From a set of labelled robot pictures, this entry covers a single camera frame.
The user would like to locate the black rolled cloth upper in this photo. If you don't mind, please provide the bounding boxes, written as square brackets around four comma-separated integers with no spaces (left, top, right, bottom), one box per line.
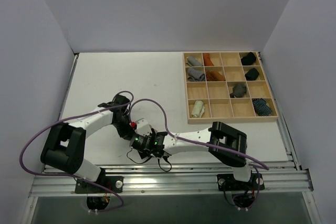
[240,52,257,66]

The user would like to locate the grey striped rolled cloth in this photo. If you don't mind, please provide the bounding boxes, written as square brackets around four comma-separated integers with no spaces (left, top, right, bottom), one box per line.
[187,68,206,82]

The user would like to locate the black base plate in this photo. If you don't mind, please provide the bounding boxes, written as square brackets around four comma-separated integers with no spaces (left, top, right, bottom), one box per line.
[75,176,123,194]
[216,172,265,191]

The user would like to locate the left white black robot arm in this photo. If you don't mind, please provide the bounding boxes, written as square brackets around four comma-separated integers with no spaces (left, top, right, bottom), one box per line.
[40,94,135,192]

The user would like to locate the dark grey rolled cloth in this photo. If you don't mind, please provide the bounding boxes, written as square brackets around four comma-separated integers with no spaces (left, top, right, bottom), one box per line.
[230,83,247,98]

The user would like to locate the aluminium frame rail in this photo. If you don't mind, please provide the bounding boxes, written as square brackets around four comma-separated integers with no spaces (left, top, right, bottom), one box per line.
[29,161,313,197]

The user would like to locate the black rolled cloth lower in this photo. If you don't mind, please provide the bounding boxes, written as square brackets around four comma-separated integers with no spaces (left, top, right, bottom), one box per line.
[245,68,260,81]

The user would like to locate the orange rolled cloth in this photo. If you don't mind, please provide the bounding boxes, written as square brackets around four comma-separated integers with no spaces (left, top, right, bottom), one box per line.
[205,70,225,81]
[203,53,214,66]

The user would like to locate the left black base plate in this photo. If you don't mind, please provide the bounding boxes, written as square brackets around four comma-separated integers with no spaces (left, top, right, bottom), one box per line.
[75,176,123,194]

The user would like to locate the wooden compartment tray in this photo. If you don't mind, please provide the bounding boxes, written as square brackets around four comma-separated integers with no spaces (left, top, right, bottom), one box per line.
[182,51,278,124]

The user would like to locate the orange rolled cloth upper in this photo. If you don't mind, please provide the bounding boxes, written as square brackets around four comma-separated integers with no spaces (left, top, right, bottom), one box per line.
[203,53,214,66]

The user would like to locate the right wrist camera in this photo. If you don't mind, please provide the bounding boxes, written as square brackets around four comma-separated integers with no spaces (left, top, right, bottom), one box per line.
[130,118,155,152]

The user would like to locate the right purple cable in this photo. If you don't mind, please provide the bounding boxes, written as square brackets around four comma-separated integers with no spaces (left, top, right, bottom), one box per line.
[128,99,270,206]

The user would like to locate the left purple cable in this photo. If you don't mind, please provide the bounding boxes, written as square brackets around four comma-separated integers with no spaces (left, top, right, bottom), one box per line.
[19,91,134,213]

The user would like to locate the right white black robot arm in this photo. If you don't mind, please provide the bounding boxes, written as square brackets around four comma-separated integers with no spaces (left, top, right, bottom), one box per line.
[130,122,252,189]

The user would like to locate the purple cable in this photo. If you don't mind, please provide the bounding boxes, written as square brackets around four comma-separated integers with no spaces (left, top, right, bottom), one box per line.
[128,99,270,206]
[19,91,134,213]

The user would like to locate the blue striped rolled cloth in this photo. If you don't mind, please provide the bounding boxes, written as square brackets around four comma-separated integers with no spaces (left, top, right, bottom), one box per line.
[252,98,272,116]

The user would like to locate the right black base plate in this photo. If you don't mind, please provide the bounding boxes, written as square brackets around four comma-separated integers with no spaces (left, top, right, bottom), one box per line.
[216,172,265,191]

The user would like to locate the orange rolled cloth lower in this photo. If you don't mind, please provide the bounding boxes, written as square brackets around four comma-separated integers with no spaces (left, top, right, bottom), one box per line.
[205,70,225,81]

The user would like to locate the black rolled cloth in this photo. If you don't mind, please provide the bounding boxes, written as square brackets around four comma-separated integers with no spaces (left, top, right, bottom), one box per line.
[240,52,257,66]
[245,68,260,81]

